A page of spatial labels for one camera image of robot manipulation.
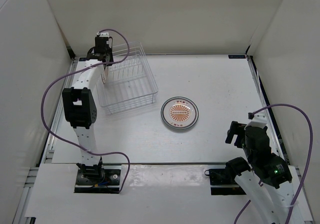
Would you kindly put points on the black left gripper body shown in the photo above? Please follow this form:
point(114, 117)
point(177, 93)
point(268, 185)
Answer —
point(109, 53)

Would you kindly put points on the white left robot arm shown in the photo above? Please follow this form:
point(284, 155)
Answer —
point(80, 108)

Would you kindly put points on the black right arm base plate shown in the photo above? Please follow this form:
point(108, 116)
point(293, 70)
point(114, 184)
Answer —
point(220, 184)

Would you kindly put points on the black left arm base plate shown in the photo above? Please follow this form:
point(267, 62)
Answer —
point(109, 183)

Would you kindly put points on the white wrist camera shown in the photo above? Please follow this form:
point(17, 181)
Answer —
point(257, 120)
point(103, 35)

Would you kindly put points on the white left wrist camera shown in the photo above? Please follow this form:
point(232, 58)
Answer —
point(103, 35)

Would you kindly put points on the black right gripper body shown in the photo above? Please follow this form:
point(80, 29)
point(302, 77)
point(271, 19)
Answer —
point(252, 156)

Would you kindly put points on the white wire dish rack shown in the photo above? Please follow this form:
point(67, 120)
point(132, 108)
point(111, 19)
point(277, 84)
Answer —
point(130, 84)

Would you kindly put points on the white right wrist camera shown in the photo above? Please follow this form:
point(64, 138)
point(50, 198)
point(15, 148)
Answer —
point(257, 120)

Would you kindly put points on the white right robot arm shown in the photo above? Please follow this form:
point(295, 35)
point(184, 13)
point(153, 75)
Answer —
point(264, 177)

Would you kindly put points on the white plate with dark rim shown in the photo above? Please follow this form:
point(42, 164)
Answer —
point(163, 118)

